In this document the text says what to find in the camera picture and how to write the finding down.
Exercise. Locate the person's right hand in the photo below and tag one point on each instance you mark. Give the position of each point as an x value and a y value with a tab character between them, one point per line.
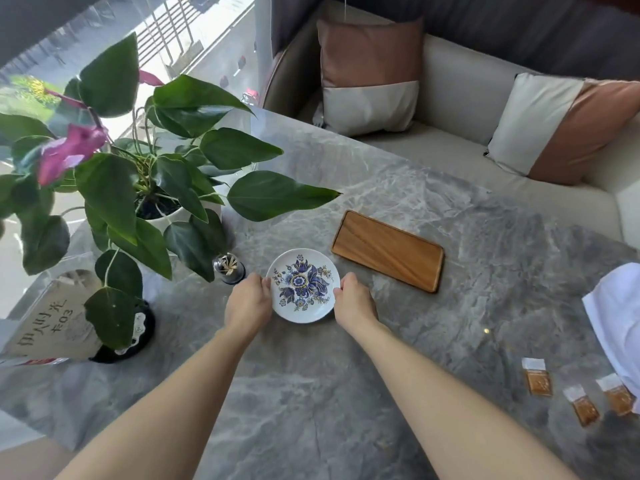
354	304

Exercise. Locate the person's right forearm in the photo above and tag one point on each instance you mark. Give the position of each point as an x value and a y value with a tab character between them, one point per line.
450	409

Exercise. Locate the beige table sign card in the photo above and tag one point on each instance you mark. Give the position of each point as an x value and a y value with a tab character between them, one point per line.
50	319

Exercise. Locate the person's right thumb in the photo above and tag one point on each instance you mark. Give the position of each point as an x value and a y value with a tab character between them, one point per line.
338	294

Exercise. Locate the white plate with blue flowers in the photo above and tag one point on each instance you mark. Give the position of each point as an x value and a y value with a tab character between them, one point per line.
303	285

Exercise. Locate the white cloth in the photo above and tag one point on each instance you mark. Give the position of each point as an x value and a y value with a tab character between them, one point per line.
617	319

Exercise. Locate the black round coaster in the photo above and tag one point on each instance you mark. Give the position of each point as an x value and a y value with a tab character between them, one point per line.
131	334

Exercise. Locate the glass toothpick holder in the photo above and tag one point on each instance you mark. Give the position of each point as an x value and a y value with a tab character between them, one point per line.
229	268

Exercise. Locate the green potted plant pink flowers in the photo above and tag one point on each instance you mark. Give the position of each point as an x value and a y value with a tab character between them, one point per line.
125	184

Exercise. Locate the person's left forearm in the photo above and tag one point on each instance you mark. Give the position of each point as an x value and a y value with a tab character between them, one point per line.
165	409

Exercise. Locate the beige sofa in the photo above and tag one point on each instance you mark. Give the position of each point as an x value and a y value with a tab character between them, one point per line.
475	119

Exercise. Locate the brown and white cushion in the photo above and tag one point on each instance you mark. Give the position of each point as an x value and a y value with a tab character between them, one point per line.
370	77
562	127

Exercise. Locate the white plant pot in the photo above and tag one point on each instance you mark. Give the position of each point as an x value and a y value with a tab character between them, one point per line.
172	217

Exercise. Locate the person's left thumb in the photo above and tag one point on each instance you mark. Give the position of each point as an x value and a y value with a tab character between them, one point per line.
266	285

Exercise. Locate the person's left hand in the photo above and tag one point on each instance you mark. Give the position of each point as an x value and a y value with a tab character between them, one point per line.
247	305

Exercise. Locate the wooden tray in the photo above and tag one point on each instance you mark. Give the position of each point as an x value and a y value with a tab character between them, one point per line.
388	250

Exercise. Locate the small amber sachet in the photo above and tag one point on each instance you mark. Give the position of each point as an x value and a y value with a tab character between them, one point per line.
582	405
537	377
617	394

